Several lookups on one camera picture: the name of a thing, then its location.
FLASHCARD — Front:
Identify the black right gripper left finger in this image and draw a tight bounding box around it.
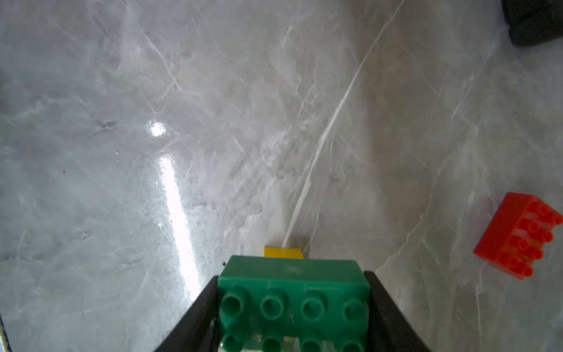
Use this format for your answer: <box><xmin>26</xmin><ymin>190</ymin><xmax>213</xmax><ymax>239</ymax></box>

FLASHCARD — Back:
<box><xmin>155</xmin><ymin>276</ymin><xmax>220</xmax><ymax>352</ymax></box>

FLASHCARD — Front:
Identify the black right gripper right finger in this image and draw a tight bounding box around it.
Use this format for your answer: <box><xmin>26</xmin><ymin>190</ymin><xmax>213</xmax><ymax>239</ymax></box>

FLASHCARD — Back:
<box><xmin>364</xmin><ymin>271</ymin><xmax>430</xmax><ymax>352</ymax></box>

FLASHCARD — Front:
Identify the dark green lego brick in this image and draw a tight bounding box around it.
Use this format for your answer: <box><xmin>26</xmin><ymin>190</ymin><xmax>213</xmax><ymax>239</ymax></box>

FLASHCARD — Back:
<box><xmin>218</xmin><ymin>256</ymin><xmax>370</xmax><ymax>351</ymax></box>

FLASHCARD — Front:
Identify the yellow lego brick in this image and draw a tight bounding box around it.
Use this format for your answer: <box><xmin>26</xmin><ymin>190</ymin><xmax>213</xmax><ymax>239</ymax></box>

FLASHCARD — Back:
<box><xmin>263</xmin><ymin>247</ymin><xmax>304</xmax><ymax>260</ymax></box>

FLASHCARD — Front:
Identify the red lego brick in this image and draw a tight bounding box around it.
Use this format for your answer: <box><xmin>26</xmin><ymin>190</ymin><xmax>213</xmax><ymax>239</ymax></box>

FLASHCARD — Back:
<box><xmin>474</xmin><ymin>192</ymin><xmax>562</xmax><ymax>280</ymax></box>

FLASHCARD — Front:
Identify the black plastic tool case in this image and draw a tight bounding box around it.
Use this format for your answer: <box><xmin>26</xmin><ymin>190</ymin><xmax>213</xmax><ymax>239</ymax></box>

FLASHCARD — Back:
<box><xmin>501</xmin><ymin>0</ymin><xmax>562</xmax><ymax>48</ymax></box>

